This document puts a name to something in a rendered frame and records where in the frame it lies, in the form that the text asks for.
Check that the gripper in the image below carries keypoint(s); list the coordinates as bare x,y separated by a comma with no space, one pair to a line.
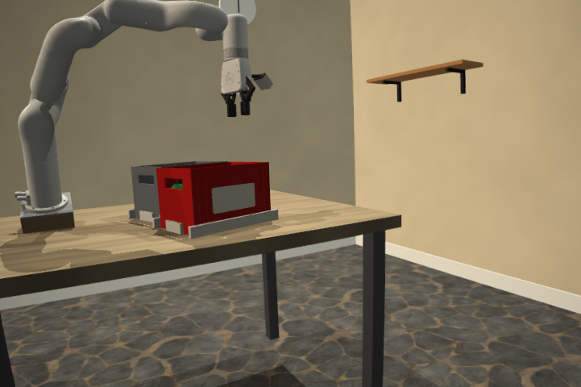
236,73

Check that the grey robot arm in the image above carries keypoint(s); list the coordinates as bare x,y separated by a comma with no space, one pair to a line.
37,121

